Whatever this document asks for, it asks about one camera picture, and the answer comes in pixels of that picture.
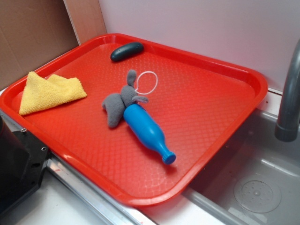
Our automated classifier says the red plastic tray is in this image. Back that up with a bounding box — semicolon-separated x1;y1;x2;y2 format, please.
0;34;268;207

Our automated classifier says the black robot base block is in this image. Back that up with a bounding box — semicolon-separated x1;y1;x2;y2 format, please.
0;119;50;216

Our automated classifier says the grey plush toy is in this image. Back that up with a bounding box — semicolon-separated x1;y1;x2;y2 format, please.
102;70;149;128

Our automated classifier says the blue plastic bottle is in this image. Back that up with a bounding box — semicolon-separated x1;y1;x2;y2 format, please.
123;104;176;165

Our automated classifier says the grey faucet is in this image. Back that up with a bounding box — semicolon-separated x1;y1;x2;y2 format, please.
275;42;300;142

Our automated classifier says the brown cardboard panel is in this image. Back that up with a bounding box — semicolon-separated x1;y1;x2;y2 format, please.
0;0;106;89

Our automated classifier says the yellow microfibre cloth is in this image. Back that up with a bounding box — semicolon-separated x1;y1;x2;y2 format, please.
19;72;87;115

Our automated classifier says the dark green oval object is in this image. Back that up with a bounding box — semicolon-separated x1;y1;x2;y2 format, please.
110;42;144;62

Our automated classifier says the white elastic loop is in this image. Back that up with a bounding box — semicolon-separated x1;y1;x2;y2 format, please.
135;71;158;95

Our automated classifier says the grey plastic sink basin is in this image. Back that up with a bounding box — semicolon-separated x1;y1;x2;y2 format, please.
140;109;300;225

